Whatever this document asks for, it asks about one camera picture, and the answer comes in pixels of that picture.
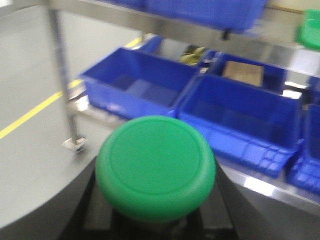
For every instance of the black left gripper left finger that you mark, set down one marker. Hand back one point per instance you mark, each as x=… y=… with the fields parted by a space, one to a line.
x=92 y=218

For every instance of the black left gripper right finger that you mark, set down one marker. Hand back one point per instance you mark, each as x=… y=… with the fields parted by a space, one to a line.
x=225 y=213

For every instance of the green mushroom push button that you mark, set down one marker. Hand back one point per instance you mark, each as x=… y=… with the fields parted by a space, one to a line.
x=155 y=169

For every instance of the green plastic tray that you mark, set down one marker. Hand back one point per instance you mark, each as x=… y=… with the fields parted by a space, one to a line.
x=308 y=33

